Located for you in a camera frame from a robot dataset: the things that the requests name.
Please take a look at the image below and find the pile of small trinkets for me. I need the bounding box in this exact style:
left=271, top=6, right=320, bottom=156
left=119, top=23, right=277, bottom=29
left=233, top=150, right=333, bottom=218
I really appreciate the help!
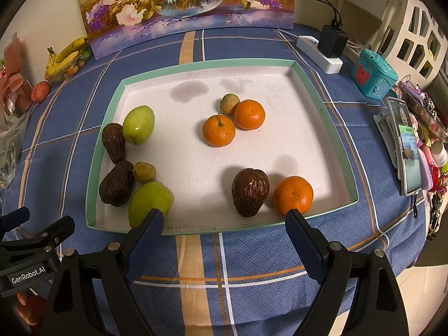
left=394, top=75, right=448, bottom=242

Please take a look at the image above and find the blue plaid tablecloth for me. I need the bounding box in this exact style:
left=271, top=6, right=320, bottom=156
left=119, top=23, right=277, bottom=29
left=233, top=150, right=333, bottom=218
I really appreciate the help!
left=0, top=23, right=429, bottom=336

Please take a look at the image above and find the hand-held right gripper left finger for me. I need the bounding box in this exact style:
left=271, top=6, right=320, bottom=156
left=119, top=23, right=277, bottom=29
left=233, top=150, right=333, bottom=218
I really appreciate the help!
left=41, top=208, right=165, bottom=336

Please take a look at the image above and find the yellow banana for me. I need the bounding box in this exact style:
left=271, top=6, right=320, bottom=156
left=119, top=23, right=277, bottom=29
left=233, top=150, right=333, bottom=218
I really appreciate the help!
left=52, top=37, right=89, bottom=64
left=45, top=51, right=83, bottom=78

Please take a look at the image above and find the white tray with green rim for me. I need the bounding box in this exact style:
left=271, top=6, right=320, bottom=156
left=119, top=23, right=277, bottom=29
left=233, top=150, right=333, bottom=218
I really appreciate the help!
left=86, top=59, right=359, bottom=236

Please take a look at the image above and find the red apple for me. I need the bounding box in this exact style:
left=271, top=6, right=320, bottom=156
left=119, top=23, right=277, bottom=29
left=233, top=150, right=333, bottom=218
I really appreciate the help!
left=31, top=81, right=51, bottom=103

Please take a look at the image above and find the small green mango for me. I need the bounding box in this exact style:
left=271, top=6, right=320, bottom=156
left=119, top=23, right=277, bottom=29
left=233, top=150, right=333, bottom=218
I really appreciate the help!
left=122, top=105, right=155, bottom=145

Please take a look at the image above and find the teal toy box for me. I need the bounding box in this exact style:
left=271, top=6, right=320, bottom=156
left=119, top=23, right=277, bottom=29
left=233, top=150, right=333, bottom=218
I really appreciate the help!
left=351, top=48, right=399, bottom=98

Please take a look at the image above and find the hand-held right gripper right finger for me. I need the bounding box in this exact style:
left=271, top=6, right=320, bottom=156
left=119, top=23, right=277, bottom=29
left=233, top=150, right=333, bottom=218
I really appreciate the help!
left=285, top=209, right=410, bottom=336

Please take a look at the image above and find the smartphone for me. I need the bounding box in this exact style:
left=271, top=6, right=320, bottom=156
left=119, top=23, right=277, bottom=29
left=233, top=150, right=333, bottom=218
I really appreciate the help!
left=387, top=97, right=423, bottom=196

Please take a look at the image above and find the flower painting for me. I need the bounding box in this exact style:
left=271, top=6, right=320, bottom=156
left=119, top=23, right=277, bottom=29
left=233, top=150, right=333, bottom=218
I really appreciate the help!
left=74, top=0, right=296, bottom=60

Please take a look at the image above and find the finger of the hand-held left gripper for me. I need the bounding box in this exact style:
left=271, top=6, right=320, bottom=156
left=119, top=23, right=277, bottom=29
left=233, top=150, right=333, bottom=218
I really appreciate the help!
left=0, top=216, right=76, bottom=253
left=0, top=206, right=31, bottom=233

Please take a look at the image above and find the clear plastic bag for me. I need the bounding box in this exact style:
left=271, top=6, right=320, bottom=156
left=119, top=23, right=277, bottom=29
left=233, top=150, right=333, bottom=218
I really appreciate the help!
left=0, top=111, right=33, bottom=190

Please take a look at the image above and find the large green jujube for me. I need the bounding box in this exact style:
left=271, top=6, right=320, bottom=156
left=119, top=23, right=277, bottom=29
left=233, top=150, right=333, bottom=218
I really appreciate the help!
left=128, top=181, right=174, bottom=229

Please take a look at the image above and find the grey phone stand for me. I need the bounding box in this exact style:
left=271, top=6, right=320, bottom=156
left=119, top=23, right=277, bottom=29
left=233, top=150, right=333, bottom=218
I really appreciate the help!
left=373, top=113, right=400, bottom=169

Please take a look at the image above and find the person's left hand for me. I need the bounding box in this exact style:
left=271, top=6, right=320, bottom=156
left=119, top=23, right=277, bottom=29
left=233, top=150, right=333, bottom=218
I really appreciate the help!
left=16, top=292, right=43, bottom=326

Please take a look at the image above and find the black charger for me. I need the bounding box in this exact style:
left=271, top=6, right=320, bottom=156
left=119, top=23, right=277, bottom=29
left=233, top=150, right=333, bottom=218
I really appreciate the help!
left=319, top=24, right=339, bottom=57
left=334, top=30, right=349, bottom=59

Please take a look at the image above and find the white power strip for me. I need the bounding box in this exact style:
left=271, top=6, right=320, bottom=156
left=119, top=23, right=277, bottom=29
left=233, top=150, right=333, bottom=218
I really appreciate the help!
left=297, top=36, right=344, bottom=74

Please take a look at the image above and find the clear plastic fruit container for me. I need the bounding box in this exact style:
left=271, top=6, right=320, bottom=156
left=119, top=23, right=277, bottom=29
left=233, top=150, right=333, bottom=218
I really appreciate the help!
left=52, top=54, right=92, bottom=83

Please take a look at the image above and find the small white bottle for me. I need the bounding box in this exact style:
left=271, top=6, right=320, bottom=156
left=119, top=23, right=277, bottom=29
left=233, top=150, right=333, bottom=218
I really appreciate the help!
left=431, top=140, right=448, bottom=167

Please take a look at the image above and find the mandarin orange with stem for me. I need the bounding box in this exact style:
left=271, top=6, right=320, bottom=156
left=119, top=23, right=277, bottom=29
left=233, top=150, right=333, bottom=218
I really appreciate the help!
left=202, top=113, right=236, bottom=148

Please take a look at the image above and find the large brown wrinkled date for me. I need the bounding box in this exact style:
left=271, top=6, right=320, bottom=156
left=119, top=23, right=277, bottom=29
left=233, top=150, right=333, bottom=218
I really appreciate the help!
left=99, top=161, right=134, bottom=207

